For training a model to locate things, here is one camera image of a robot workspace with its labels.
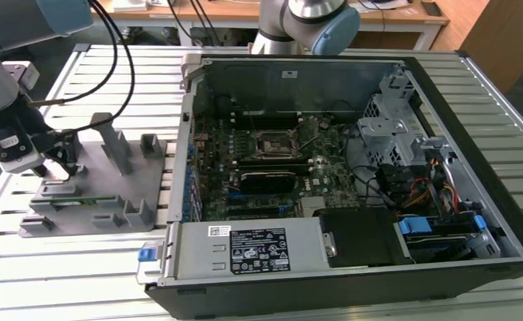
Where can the round coin cell battery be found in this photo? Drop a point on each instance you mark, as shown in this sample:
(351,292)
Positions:
(326,124)

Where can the blue disk carrier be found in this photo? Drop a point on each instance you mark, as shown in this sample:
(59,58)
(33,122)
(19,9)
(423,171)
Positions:
(415,227)

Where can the silver metal drive cage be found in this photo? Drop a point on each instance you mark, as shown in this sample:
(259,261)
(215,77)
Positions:
(379,126)

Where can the green RAM stick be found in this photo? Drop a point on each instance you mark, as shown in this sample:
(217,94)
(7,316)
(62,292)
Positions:
(86,200)

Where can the green motherboard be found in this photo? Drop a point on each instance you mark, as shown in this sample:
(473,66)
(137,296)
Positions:
(333,160)

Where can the metal locking lever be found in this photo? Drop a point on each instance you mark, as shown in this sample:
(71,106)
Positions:
(310,143)
(254,123)

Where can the black flat phone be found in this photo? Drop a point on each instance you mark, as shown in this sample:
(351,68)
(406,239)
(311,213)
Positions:
(431,8)

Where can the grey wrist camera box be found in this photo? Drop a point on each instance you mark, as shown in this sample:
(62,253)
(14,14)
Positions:
(25,75)

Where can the silver chipset heatsink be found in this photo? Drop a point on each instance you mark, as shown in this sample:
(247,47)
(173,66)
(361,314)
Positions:
(313,204)

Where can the white box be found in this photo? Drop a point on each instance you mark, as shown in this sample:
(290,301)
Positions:
(130,5)

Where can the black plastic shroud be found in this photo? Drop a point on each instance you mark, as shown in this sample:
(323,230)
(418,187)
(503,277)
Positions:
(365,237)

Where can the black graphics card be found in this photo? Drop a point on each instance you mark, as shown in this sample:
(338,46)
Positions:
(269,183)

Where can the black RAM slot bank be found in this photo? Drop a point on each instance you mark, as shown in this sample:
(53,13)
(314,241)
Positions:
(266,121)
(270,165)

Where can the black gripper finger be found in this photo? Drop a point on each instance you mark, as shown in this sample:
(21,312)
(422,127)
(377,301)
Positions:
(71,154)
(39,170)

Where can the black open PC case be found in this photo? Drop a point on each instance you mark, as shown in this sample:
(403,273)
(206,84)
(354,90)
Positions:
(289,297)

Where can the grey parts rack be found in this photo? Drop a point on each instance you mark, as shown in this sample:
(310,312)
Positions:
(101,174)

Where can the CPU socket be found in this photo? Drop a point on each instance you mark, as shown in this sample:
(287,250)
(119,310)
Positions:
(273,143)

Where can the blue plastic case latch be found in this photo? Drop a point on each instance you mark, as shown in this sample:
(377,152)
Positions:
(147,254)

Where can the brown wooden cabinet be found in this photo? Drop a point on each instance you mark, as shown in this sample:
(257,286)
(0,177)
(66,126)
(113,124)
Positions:
(502,33)

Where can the silver power supply black label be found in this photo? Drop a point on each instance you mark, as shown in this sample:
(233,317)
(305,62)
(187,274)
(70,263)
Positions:
(195,250)

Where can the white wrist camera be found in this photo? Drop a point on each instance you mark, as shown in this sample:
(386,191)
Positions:
(18,160)

